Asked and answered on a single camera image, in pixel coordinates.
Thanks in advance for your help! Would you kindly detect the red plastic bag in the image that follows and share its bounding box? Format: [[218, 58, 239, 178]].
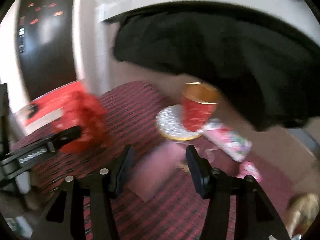
[[52, 90, 110, 154]]

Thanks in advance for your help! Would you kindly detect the pink snack wrapper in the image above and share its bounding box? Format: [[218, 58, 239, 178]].
[[203, 118, 252, 162]]

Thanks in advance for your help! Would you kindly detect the red plaid cloth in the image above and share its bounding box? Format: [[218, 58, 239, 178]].
[[10, 80, 301, 240]]

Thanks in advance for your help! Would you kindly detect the white round lid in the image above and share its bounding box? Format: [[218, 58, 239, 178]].
[[156, 105, 203, 141]]

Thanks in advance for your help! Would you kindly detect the red paper cup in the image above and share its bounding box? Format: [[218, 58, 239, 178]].
[[181, 82, 221, 132]]

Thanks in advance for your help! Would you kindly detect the black cloth on counter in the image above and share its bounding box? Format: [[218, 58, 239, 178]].
[[113, 3, 319, 131]]

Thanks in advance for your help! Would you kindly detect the black refrigerator door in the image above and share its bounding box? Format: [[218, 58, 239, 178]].
[[16, 0, 76, 100]]

